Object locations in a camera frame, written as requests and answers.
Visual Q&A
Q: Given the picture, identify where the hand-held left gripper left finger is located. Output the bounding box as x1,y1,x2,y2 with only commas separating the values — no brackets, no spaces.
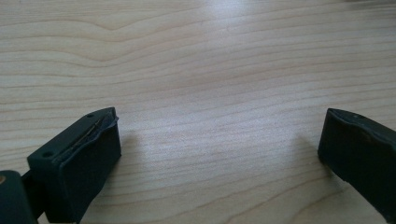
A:
26,106,122,224

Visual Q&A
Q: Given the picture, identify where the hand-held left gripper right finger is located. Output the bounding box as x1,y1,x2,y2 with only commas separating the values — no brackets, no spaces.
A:
317,107,396,224

